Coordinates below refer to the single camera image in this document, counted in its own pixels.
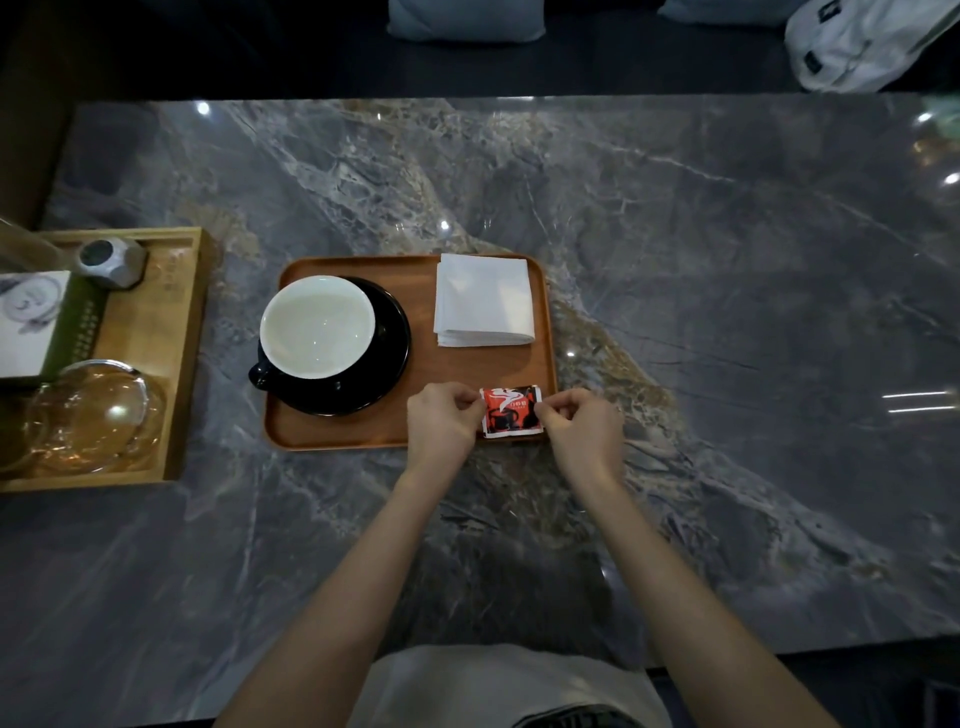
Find person's right forearm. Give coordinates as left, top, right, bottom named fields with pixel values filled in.
left=567, top=475, right=841, bottom=728

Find folded white napkin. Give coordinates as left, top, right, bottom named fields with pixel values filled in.
left=432, top=252, right=537, bottom=348

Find person's beige shorts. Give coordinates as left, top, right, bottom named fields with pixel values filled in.
left=348, top=643, right=674, bottom=728

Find white bag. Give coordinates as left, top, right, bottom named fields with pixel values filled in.
left=783, top=0, right=960, bottom=94

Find black cup with white interior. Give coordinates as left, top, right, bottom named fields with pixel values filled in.
left=248, top=274, right=378, bottom=392

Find white and green box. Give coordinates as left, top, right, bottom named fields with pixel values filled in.
left=0, top=270, right=108, bottom=385

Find person's left forearm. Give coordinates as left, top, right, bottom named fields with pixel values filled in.
left=214, top=469, right=463, bottom=728

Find silver faceted device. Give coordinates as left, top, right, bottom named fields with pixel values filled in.
left=75, top=237, right=149, bottom=291

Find person's right hand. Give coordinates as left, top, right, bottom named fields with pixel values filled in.
left=534, top=387, right=626, bottom=492

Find brown wooden serving tray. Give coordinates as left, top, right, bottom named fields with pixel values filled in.
left=263, top=253, right=559, bottom=453

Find clear glass ashtray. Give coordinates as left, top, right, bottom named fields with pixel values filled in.
left=23, top=359, right=168, bottom=476

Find person's left hand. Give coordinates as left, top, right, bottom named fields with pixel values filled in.
left=405, top=381, right=488, bottom=483

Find light bamboo tray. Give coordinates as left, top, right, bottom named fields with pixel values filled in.
left=0, top=226, right=213, bottom=495

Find black saucer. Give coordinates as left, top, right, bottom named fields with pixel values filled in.
left=257, top=276, right=413, bottom=418

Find grey cushion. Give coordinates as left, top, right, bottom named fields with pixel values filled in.
left=386, top=0, right=547, bottom=44

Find red coffee sachet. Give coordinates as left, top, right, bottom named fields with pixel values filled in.
left=478, top=384, right=544, bottom=439

